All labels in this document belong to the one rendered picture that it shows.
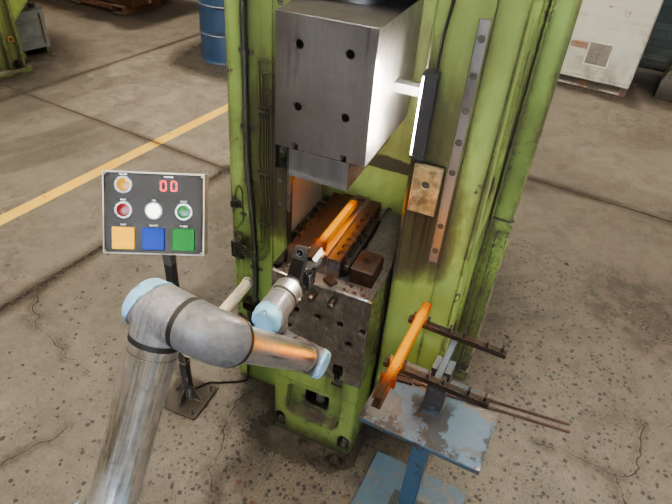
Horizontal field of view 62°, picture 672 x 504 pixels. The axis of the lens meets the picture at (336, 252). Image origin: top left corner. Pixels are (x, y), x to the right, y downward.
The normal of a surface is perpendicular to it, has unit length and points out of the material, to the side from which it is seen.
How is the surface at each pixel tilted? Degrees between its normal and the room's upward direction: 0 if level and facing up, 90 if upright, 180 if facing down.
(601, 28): 90
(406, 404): 0
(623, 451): 0
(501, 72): 90
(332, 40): 90
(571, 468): 0
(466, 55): 90
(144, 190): 60
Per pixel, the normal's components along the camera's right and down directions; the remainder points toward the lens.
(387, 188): -0.39, 0.54
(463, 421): 0.07, -0.79
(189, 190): 0.07, 0.13
